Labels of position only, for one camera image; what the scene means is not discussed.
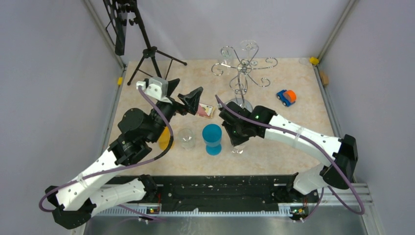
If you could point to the blue wine glass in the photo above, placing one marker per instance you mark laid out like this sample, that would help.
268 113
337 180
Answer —
212 135

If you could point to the playing card box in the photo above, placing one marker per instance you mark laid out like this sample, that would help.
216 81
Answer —
205 111

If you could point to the blue orange toy car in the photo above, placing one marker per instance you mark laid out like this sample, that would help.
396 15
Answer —
287 97

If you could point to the chrome wine glass rack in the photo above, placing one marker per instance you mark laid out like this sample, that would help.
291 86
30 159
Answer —
239 83

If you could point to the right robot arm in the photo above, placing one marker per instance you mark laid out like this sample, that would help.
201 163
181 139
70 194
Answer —
337 156

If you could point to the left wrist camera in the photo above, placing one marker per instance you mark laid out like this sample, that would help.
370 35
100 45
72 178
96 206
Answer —
156 88

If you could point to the clear small wine glass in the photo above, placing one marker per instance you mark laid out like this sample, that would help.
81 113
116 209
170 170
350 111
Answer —
239 149

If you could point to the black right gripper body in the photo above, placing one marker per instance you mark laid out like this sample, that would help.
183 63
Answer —
237 136

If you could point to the yellow corner clamp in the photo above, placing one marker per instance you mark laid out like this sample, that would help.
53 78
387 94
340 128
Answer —
314 61

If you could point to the yellow wine glass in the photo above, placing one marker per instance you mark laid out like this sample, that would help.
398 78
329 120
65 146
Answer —
164 139

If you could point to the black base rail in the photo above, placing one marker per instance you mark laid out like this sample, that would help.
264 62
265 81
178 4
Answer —
253 193

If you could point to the clear tall stemmed glass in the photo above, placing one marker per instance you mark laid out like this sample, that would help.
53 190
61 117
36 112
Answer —
250 47

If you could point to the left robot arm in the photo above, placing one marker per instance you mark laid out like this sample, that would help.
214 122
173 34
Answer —
77 201

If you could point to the black perforated plate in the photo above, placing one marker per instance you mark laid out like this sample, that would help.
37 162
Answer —
116 10

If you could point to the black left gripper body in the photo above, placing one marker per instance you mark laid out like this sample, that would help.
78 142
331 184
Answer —
180 108

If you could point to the black tripod stand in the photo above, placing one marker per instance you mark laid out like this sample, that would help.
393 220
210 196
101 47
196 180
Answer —
150 51

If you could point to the clear patterned wine glass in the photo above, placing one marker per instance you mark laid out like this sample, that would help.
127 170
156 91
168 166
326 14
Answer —
186 138

